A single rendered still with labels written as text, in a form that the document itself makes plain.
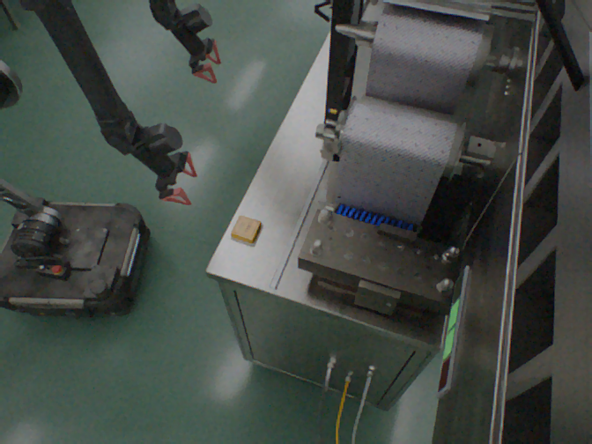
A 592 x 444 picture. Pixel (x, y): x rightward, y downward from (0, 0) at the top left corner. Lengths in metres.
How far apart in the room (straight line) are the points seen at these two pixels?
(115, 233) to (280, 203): 1.08
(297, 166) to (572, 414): 1.16
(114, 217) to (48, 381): 0.77
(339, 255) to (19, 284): 1.57
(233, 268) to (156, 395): 1.01
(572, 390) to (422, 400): 1.68
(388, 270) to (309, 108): 0.75
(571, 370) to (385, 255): 0.73
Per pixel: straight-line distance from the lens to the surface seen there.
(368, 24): 1.22
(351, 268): 1.12
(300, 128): 1.59
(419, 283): 1.13
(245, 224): 1.31
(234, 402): 2.07
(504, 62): 1.21
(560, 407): 0.48
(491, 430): 0.62
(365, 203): 1.19
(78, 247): 2.26
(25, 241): 2.18
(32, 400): 2.35
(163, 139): 1.10
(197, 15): 1.47
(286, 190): 1.40
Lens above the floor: 2.01
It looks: 56 degrees down
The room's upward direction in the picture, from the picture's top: straight up
